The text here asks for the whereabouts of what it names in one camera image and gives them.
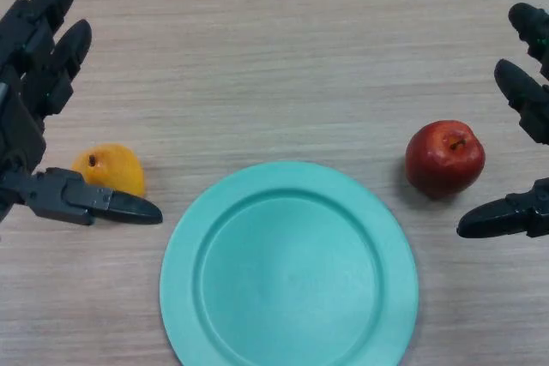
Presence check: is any yellow pear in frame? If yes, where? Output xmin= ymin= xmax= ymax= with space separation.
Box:
xmin=70 ymin=142 xmax=147 ymax=198

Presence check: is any red apple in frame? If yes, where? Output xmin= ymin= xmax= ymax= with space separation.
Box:
xmin=405 ymin=119 xmax=486 ymax=200

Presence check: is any green round plate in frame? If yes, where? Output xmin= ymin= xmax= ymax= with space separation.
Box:
xmin=159 ymin=160 xmax=420 ymax=366

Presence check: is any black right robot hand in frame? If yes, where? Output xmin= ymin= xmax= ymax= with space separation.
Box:
xmin=456 ymin=2 xmax=549 ymax=239

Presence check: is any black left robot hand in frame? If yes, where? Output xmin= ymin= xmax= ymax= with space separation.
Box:
xmin=0 ymin=0 xmax=164 ymax=226

